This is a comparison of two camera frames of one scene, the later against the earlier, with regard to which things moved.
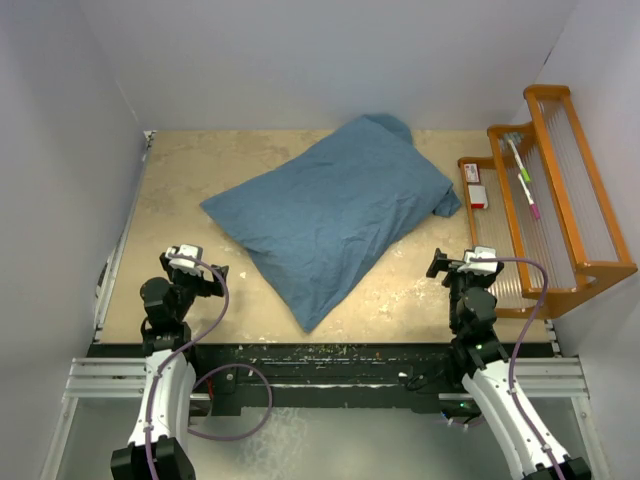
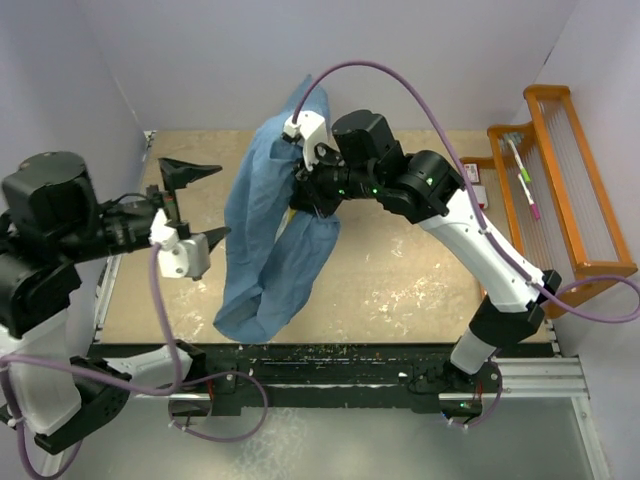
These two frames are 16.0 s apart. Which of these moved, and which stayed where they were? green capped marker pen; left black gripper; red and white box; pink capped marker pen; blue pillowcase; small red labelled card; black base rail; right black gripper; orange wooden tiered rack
Moved: left black gripper; blue pillowcase; right black gripper
Stayed: orange wooden tiered rack; black base rail; small red labelled card; red and white box; green capped marker pen; pink capped marker pen
